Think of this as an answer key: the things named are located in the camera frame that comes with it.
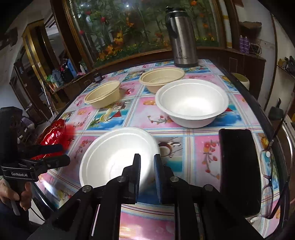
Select red scalloped plastic plate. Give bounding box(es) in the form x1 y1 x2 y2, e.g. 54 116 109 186
30 119 75 160

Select small white paper bowl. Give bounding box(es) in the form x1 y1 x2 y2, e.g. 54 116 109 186
79 127 160 192

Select beige bowl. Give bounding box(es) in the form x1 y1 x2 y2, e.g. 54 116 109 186
84 80 121 109
139 68 185 93

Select large white paper bowl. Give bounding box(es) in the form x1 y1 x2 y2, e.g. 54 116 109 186
155 78 229 128

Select person's left hand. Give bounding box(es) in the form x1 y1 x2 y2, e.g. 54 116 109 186
1 179 32 211

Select black smartphone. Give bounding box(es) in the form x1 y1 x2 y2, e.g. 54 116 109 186
218 128 261 217

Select blue detergent bottle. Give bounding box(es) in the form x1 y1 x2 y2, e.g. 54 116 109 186
67 59 77 78

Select small black jar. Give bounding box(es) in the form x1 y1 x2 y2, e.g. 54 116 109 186
93 73 103 83

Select colourful fruit tablecloth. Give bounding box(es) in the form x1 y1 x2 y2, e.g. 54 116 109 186
36 59 273 239

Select purple bottles on cabinet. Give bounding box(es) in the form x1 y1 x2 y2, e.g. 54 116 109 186
239 35 250 54

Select stainless steel thermos jug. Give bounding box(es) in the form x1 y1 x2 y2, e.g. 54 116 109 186
165 6 199 68

